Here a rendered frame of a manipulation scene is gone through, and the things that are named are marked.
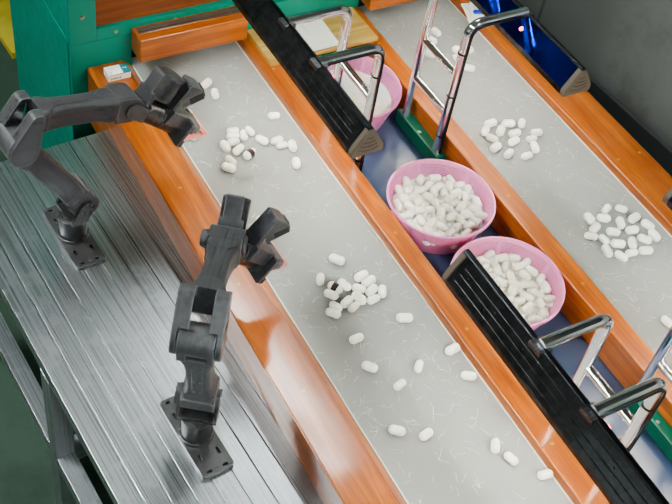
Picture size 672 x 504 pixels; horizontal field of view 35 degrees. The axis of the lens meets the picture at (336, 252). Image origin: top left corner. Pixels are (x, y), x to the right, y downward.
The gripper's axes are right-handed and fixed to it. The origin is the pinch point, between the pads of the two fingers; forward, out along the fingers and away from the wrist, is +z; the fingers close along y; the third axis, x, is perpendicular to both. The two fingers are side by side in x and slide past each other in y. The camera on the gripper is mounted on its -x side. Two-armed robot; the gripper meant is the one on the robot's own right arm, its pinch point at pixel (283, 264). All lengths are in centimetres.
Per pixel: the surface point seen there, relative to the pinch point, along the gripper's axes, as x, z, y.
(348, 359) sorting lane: 4.7, 12.1, -20.5
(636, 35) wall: -87, 172, 80
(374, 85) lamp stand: -35.4, 17.7, 28.4
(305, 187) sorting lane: -5.4, 24.0, 27.8
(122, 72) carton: 9, 1, 77
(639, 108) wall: -69, 188, 66
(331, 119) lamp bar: -27.5, -0.3, 16.4
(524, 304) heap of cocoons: -24, 48, -23
